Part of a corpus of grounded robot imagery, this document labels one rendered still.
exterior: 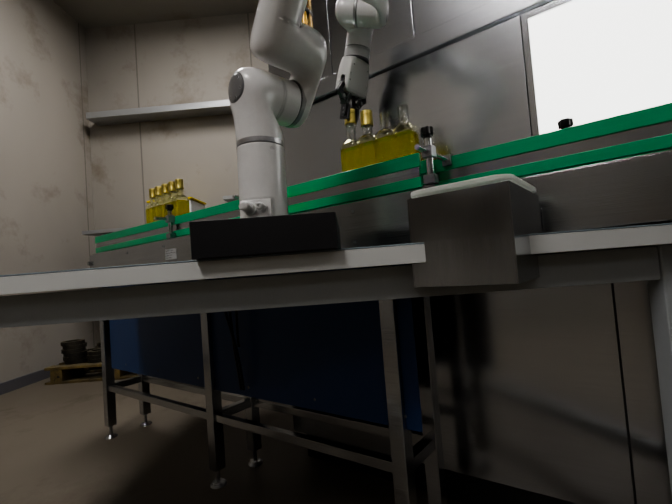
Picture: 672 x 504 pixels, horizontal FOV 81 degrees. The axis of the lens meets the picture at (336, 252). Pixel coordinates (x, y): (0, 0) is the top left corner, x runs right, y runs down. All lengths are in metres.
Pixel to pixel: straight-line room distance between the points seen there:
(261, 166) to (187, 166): 3.64
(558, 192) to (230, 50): 4.12
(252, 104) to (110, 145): 4.06
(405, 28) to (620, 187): 0.82
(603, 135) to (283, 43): 0.64
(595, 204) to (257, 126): 0.66
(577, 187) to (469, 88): 0.46
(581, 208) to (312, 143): 0.95
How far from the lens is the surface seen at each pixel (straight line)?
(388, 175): 0.97
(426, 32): 1.35
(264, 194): 0.76
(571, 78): 1.16
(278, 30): 0.83
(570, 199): 0.91
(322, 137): 1.49
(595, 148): 0.94
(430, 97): 1.26
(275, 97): 0.84
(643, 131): 0.95
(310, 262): 0.68
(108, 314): 0.85
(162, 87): 4.77
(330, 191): 1.06
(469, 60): 1.25
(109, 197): 4.71
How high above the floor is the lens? 0.72
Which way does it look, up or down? 3 degrees up
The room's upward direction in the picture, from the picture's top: 4 degrees counter-clockwise
